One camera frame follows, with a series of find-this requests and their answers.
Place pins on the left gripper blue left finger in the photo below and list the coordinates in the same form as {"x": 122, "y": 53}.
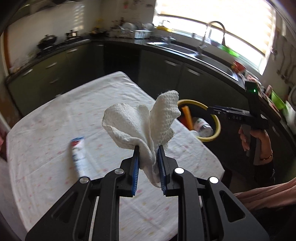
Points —
{"x": 134, "y": 169}

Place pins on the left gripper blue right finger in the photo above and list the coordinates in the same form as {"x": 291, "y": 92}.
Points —
{"x": 162, "y": 171}

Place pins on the white blue toothpaste tube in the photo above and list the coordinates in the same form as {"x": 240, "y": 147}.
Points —
{"x": 78, "y": 153}

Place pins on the tall chrome faucet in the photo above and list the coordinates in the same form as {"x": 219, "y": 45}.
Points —
{"x": 212, "y": 37}

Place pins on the white paper towel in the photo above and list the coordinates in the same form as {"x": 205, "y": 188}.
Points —
{"x": 147, "y": 128}

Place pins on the pink jacket sleeve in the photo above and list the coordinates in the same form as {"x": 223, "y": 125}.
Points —
{"x": 269, "y": 197}

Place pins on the clear plastic bottle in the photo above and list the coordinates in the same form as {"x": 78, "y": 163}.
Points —
{"x": 202, "y": 128}

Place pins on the stainless steel sink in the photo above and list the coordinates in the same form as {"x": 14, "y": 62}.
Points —
{"x": 195, "y": 55}

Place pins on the white dish rack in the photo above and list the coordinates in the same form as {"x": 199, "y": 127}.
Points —
{"x": 132, "y": 31}

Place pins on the red container on counter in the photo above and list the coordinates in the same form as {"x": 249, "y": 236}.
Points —
{"x": 238, "y": 67}

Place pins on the small steel pot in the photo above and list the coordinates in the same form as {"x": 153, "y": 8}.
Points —
{"x": 72, "y": 34}

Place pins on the person's right hand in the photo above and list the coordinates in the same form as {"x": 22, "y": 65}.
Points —
{"x": 266, "y": 153}

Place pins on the blue trash bin yellow rim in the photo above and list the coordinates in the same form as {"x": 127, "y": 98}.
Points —
{"x": 195, "y": 117}

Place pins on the black wok with lid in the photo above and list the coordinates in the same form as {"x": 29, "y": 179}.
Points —
{"x": 47, "y": 41}

